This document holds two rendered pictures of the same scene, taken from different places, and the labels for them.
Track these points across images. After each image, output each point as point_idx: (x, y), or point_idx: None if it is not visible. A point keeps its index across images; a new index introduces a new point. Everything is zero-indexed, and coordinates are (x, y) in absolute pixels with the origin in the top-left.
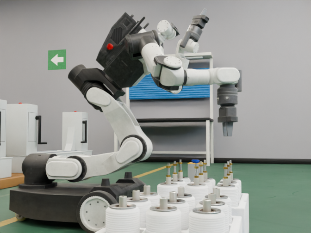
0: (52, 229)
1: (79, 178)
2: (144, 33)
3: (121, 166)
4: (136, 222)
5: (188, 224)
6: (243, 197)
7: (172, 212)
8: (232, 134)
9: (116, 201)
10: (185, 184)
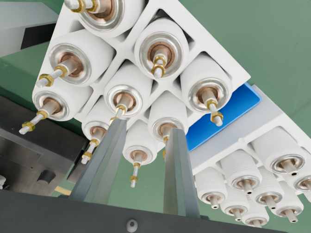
0: (72, 165)
1: (5, 188)
2: None
3: (4, 180)
4: (264, 208)
5: (272, 174)
6: None
7: (302, 210)
8: (183, 134)
9: (82, 157)
10: (77, 99)
